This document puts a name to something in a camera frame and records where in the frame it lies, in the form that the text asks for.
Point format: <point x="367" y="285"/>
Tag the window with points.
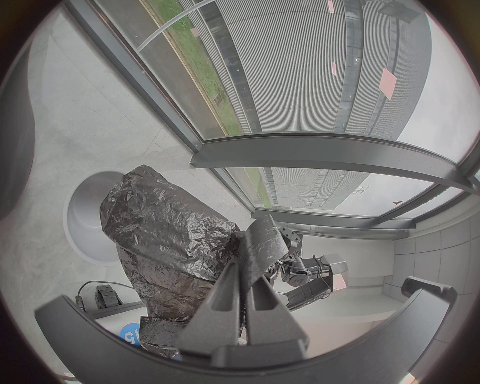
<point x="300" y="154"/>

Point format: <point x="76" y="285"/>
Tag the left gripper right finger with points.
<point x="275" y="318"/>

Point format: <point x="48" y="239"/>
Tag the black plastic bag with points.
<point x="168" y="232"/>

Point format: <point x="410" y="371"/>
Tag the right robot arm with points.
<point x="303" y="292"/>

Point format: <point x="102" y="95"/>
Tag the white trash bin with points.
<point x="84" y="225"/>

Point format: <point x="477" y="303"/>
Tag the dark grey round chair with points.
<point x="20" y="157"/>

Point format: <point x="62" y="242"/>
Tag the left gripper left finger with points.
<point x="219" y="318"/>

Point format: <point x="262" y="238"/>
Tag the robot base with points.
<point x="112" y="318"/>

